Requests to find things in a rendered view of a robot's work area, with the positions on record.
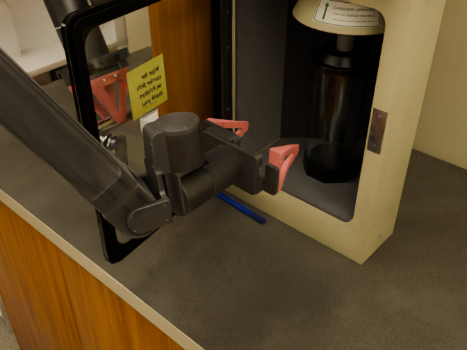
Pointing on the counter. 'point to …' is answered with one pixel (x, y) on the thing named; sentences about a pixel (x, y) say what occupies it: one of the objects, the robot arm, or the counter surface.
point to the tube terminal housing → (391, 137)
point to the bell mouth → (339, 17)
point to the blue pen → (242, 207)
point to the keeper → (377, 130)
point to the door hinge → (226, 59)
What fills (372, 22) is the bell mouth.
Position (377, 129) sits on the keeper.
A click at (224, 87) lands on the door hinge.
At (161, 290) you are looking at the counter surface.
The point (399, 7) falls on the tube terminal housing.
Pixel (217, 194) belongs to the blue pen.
